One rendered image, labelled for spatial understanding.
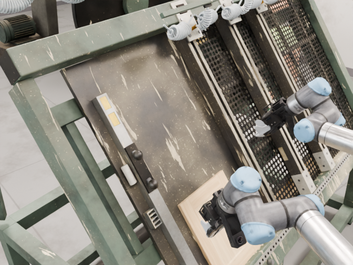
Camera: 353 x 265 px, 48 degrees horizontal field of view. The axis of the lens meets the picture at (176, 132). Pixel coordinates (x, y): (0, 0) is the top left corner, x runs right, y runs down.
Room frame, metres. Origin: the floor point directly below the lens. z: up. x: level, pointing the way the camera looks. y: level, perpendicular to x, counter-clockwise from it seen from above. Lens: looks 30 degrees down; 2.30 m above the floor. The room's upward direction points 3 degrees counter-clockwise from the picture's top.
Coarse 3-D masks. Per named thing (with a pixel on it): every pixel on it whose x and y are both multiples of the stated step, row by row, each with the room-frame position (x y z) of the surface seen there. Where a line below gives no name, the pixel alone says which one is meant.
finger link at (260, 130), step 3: (255, 126) 1.40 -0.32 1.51; (258, 126) 1.39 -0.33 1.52; (264, 126) 1.38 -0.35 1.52; (267, 126) 1.38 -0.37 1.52; (255, 129) 1.40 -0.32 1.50; (258, 129) 1.39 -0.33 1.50; (261, 129) 1.39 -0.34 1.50; (264, 129) 1.39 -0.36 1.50; (267, 129) 1.38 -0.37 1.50; (258, 132) 1.40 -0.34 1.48; (261, 132) 1.39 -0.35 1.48; (264, 132) 1.38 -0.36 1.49; (255, 135) 1.42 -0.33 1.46; (258, 135) 1.40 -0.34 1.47; (261, 135) 1.39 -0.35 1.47
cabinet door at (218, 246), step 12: (216, 180) 1.45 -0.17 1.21; (204, 192) 1.37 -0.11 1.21; (180, 204) 1.28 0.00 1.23; (192, 204) 1.31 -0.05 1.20; (192, 216) 1.27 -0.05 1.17; (192, 228) 1.23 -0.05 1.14; (204, 240) 1.22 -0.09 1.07; (216, 240) 1.25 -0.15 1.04; (228, 240) 1.28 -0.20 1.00; (204, 252) 1.19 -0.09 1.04; (216, 252) 1.21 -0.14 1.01; (228, 252) 1.24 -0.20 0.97; (240, 252) 1.27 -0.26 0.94; (252, 252) 1.30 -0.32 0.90; (216, 264) 1.18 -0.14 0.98; (228, 264) 1.20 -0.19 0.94; (240, 264) 1.23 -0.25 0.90
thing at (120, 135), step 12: (96, 108) 1.37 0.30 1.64; (108, 120) 1.33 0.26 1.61; (120, 120) 1.36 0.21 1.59; (120, 132) 1.32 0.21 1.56; (120, 144) 1.30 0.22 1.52; (132, 168) 1.26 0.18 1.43; (144, 192) 1.23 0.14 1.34; (156, 192) 1.23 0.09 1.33; (156, 204) 1.20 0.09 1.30; (168, 216) 1.19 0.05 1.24; (168, 228) 1.16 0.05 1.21; (168, 240) 1.15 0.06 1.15; (180, 240) 1.15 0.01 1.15; (180, 252) 1.12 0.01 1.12; (180, 264) 1.12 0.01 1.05; (192, 264) 1.11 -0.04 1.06
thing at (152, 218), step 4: (152, 208) 1.19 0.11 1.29; (144, 212) 1.19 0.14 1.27; (148, 212) 1.17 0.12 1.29; (152, 212) 1.19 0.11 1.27; (156, 212) 1.19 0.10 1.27; (144, 216) 1.18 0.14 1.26; (148, 216) 1.16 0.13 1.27; (152, 216) 1.19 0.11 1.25; (156, 216) 1.18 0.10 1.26; (148, 220) 1.16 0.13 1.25; (152, 220) 1.18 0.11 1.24; (156, 220) 1.17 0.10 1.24; (160, 220) 1.17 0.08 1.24; (152, 224) 1.15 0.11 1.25; (156, 224) 1.17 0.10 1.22; (160, 224) 1.16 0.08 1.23; (152, 228) 1.15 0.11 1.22
